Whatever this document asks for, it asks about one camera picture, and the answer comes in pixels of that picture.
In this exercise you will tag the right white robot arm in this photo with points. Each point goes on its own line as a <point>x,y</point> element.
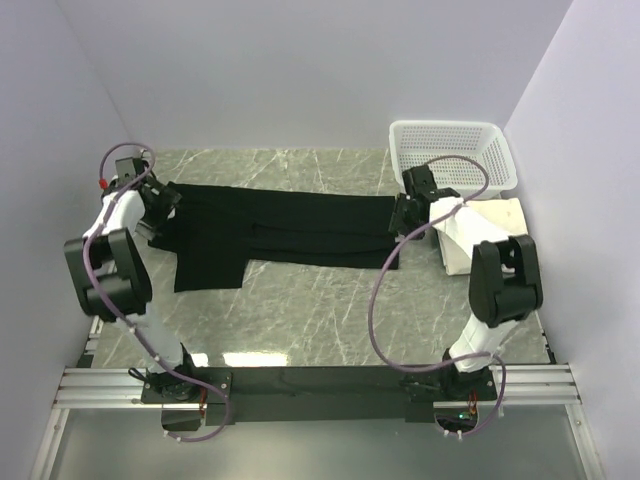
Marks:
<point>504,283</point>

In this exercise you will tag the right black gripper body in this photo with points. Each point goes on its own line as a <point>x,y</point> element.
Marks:
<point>402,220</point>

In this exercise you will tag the white perforated plastic basket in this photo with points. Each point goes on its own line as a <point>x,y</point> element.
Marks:
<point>454,150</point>

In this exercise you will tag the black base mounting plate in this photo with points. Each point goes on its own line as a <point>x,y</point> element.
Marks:
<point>269,394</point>

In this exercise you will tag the folded white t shirt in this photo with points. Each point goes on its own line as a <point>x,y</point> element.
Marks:
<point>500,215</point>

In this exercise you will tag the black t shirt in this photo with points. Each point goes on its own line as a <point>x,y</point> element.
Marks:
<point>217,230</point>

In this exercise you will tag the aluminium front frame rail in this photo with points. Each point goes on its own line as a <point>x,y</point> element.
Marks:
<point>521,385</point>

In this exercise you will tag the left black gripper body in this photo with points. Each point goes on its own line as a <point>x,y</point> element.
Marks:
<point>164,202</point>

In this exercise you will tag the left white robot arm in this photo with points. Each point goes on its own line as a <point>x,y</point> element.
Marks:
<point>172,362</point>

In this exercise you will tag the aluminium left side rail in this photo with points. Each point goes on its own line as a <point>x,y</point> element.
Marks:
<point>108,274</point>

